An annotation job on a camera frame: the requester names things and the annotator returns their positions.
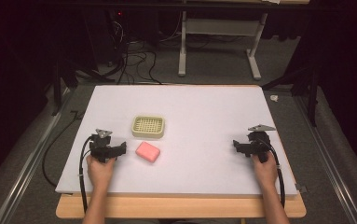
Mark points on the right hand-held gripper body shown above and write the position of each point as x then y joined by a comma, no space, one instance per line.
258,144

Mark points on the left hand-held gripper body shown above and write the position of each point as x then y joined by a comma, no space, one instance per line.
100,148

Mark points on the person's left hand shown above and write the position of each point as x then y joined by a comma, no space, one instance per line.
100,172

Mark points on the person's right hand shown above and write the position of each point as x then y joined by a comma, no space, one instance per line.
264,171

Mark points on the pink soap bar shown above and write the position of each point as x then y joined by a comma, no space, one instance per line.
148,151

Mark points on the beige slotted soap dish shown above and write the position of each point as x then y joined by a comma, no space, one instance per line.
148,126

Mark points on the white foam board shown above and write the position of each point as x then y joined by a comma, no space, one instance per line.
198,124

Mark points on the crumpled white paper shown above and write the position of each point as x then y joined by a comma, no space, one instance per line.
274,98

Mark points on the grey tape piece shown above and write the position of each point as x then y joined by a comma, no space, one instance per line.
301,188

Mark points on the black stand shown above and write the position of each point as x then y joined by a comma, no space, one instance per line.
61,77
309,87

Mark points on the wooden table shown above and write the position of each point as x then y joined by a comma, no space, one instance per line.
179,209

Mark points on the dark computer tower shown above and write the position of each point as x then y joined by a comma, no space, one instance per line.
104,34

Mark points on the metal floor rail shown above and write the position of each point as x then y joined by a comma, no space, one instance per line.
331,161
27,174

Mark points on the white desk frame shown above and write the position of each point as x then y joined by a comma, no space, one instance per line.
219,26

